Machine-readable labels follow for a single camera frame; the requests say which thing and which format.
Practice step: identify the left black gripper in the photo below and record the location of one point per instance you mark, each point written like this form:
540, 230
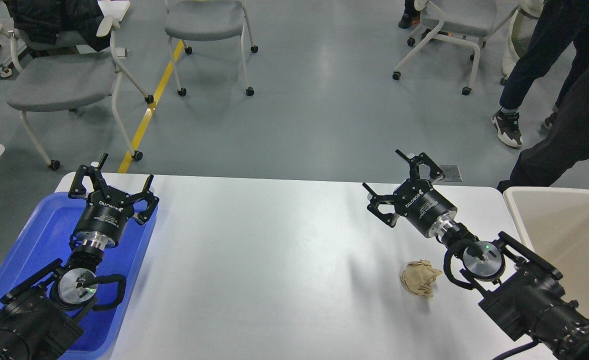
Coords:
102, 217

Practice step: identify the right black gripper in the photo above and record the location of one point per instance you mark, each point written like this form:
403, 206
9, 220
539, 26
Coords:
424, 205

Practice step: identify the brown paper ball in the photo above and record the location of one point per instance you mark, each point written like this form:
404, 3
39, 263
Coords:
418, 278

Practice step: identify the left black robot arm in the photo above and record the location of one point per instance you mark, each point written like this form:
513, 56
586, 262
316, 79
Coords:
40, 318

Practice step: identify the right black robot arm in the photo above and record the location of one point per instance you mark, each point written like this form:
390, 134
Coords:
521, 291

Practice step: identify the yellow floor tape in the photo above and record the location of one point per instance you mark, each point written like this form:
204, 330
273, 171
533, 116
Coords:
149, 113

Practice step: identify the metal floor socket plate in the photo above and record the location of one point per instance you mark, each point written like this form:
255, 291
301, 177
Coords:
451, 173

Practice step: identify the blue plastic tray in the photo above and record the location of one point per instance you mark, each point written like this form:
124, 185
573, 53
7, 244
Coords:
46, 237

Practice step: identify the grey chair with jacket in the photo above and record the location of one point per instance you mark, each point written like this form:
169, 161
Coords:
66, 82

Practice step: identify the beige plastic bin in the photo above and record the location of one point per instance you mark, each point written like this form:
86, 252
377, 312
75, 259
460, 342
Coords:
554, 222

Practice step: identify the person in dark clothes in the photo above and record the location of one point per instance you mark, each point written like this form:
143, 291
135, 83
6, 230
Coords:
562, 22

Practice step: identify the grey chair right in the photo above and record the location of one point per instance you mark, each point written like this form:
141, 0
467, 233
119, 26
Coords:
450, 40

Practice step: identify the black jacket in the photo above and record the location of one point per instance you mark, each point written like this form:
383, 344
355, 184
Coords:
45, 20

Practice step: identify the grey chair middle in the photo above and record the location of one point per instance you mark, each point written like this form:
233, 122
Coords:
207, 21

